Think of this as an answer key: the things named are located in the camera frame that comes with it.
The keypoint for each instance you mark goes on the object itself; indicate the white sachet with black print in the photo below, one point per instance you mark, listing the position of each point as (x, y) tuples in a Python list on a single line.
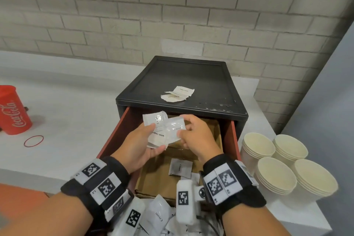
[(157, 139)]

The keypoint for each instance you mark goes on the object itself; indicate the red drawer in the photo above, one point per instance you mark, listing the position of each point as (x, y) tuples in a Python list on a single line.
[(110, 140)]

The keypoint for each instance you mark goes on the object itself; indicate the person's right thumb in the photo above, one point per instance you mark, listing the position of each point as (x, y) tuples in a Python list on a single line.
[(183, 136)]

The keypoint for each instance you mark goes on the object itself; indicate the person's right hand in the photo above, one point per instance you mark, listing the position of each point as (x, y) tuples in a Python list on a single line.
[(200, 139)]

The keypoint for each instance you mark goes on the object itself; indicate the person's left thumb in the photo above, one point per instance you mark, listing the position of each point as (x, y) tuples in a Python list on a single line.
[(149, 129)]

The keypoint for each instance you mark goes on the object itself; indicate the torn white sachet piece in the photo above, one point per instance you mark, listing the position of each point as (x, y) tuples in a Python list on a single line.
[(182, 90), (171, 97)]

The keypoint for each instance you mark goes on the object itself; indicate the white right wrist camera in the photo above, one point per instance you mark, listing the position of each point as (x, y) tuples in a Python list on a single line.
[(184, 202)]

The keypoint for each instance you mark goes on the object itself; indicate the grey sachet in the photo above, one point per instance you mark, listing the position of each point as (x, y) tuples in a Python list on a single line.
[(180, 168)]

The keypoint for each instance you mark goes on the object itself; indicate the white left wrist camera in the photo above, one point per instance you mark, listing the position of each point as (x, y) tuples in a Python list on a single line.
[(130, 217)]

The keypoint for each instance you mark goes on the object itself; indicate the person's left hand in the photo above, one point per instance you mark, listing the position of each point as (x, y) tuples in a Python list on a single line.
[(134, 147)]

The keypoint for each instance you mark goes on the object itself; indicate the red rubber band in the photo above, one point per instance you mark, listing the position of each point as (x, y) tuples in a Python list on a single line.
[(33, 141)]

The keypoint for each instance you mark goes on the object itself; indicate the person's right forearm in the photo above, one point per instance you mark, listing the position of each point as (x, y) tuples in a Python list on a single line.
[(254, 222)]

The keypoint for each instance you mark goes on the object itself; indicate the person's left forearm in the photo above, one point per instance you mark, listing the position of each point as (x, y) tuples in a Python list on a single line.
[(47, 216)]

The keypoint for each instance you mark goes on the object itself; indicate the pile of white sachets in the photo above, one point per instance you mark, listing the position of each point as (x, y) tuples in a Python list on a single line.
[(160, 216)]

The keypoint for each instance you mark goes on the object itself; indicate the brown cardboard tray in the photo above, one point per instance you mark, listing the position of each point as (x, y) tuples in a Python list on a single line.
[(157, 177)]

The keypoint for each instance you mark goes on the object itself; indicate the stack of cream paper cups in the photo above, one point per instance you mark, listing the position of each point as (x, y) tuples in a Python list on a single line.
[(291, 146), (255, 147), (276, 175), (315, 180)]

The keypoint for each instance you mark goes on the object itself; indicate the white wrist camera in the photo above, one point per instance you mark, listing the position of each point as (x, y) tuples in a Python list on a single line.
[(184, 202), (130, 217)]

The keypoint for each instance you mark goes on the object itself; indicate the black drawer cabinet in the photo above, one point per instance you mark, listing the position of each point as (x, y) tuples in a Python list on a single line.
[(182, 83)]

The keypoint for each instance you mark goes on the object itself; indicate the red plastic cup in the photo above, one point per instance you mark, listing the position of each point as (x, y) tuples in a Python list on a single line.
[(12, 111)]

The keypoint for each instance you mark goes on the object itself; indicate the crinkled white sachet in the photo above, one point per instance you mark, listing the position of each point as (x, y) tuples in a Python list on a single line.
[(171, 129)]

